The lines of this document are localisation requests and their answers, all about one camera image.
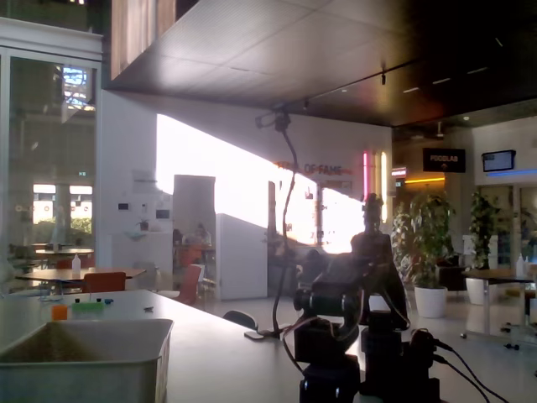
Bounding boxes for white plastic bin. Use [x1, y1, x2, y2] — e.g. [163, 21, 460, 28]
[0, 317, 175, 403]

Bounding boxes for teal perforated chair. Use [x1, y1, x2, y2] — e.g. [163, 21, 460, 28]
[223, 310, 258, 331]

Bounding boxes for seated person dark silhouette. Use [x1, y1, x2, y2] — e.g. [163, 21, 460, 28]
[300, 248, 333, 283]

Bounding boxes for white plant pot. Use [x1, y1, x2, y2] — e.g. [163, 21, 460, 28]
[465, 277, 487, 306]
[414, 285, 449, 319]

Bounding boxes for white cabinet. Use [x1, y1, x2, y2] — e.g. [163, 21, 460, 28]
[216, 212, 269, 301]

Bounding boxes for dark sofa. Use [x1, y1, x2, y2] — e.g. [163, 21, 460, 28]
[438, 255, 467, 291]

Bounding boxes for slim leafy plant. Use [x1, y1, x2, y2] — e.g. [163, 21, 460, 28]
[392, 203, 414, 270]

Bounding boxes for red chair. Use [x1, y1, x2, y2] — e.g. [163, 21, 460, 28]
[175, 264, 204, 306]

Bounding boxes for large leafy plant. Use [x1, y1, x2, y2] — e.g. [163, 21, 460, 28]
[409, 193, 457, 290]

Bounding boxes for black gooseneck clamp holder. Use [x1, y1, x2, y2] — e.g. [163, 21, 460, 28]
[244, 111, 295, 342]

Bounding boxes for seated person light top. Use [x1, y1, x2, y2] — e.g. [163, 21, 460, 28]
[193, 223, 212, 247]

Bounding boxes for dark table metal legs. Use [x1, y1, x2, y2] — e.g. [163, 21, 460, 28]
[460, 268, 537, 341]

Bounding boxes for white light tube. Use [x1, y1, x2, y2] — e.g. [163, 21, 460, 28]
[380, 151, 388, 224]

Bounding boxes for bushy leafy plant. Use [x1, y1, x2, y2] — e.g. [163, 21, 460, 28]
[468, 191, 503, 270]

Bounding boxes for orange chair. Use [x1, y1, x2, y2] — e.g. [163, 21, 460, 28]
[81, 271, 128, 294]

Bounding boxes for black foodlab sign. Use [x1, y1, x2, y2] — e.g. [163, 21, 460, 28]
[422, 147, 467, 174]

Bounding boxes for round wooden table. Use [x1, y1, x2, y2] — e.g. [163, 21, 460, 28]
[35, 248, 95, 257]

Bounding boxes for wooden cafe table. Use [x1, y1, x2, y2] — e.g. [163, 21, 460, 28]
[15, 267, 147, 284]

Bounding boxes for black cable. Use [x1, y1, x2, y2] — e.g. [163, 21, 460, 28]
[431, 338, 511, 403]
[431, 354, 491, 403]

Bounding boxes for wall monitor screen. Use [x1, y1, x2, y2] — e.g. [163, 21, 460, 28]
[481, 149, 517, 174]

